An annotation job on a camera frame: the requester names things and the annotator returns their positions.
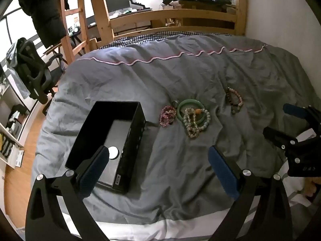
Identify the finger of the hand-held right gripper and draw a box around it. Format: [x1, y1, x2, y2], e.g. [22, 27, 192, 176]
[283, 103, 321, 131]
[263, 127, 305, 153]

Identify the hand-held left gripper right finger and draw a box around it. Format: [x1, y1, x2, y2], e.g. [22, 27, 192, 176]
[208, 145, 299, 241]

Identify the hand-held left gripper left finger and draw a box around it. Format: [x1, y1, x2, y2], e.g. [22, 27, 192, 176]
[25, 146, 111, 241]

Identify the light pink bead bracelet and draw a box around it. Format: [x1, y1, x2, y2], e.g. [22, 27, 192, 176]
[229, 88, 244, 113]

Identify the tan small-bead bracelet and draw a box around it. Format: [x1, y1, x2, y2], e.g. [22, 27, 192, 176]
[185, 108, 201, 139]

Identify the pale green bead bracelet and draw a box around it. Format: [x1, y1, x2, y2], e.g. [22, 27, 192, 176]
[184, 108, 211, 132]

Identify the black cardboard box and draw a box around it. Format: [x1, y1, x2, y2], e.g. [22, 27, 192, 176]
[65, 101, 147, 195]

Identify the dark brown bead bracelet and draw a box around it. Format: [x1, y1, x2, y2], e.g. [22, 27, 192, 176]
[225, 87, 239, 114]

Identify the green jade bangle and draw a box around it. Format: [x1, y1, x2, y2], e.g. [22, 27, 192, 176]
[177, 99, 206, 125]

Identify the pink crystal bead bracelet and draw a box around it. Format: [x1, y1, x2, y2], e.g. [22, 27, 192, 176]
[160, 105, 177, 128]

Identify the person's right hand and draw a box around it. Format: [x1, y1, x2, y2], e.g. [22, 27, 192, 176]
[305, 177, 318, 197]

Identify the white bathroom scale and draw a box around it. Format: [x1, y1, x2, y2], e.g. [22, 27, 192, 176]
[14, 150, 25, 167]

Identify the grey duvet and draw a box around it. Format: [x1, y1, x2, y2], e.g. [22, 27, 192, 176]
[33, 31, 321, 241]

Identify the white shelf unit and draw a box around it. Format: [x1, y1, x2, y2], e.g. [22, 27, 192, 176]
[0, 65, 38, 167]

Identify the black office chair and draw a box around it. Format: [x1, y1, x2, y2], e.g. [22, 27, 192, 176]
[16, 37, 66, 116]

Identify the wooden folding table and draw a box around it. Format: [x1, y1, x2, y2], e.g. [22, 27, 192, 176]
[43, 29, 83, 58]

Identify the grey garment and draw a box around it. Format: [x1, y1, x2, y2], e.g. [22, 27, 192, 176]
[5, 40, 30, 99]

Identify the wooden ladder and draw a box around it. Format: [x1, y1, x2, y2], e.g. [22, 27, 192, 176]
[60, 0, 89, 63]

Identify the checkered bedsheet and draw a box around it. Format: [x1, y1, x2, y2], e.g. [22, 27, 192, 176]
[97, 29, 234, 49]

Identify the black puffer jacket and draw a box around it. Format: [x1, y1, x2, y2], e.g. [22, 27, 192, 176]
[16, 0, 67, 48]

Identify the white wardrobe door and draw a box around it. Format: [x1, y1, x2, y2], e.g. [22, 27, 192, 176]
[0, 5, 42, 66]

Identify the black computer monitor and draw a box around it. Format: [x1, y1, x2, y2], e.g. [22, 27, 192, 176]
[104, 0, 129, 13]

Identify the black keyboard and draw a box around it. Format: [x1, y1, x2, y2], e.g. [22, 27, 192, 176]
[130, 0, 152, 11]

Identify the wooden bed frame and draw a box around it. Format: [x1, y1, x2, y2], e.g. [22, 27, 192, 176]
[86, 0, 249, 49]

